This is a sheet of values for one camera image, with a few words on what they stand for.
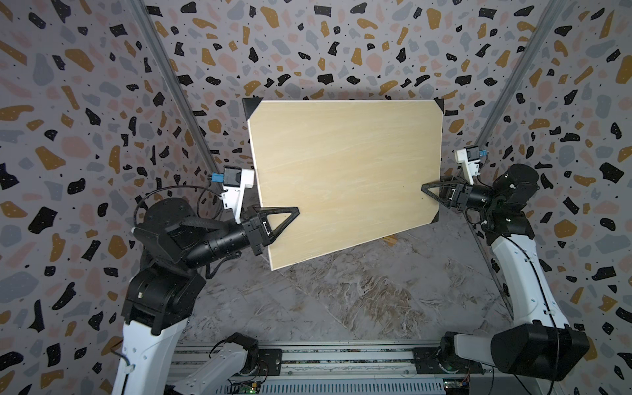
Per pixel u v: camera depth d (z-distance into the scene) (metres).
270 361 0.74
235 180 0.38
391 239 0.98
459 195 0.55
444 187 0.61
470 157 0.55
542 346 0.38
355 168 0.90
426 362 0.73
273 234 0.43
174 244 0.33
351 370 0.73
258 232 0.38
